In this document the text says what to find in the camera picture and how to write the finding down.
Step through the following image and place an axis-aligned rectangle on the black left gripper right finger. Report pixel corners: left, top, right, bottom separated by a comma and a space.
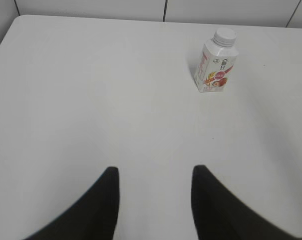
191, 165, 293, 240

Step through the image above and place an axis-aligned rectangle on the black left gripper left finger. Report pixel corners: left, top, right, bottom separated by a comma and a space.
27, 166, 120, 240

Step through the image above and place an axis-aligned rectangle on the white strawberry yogurt bottle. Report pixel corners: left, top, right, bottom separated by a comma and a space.
194, 37, 239, 93

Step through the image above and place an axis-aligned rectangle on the white plastic bottle cap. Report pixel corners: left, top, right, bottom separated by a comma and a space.
213, 27, 237, 48

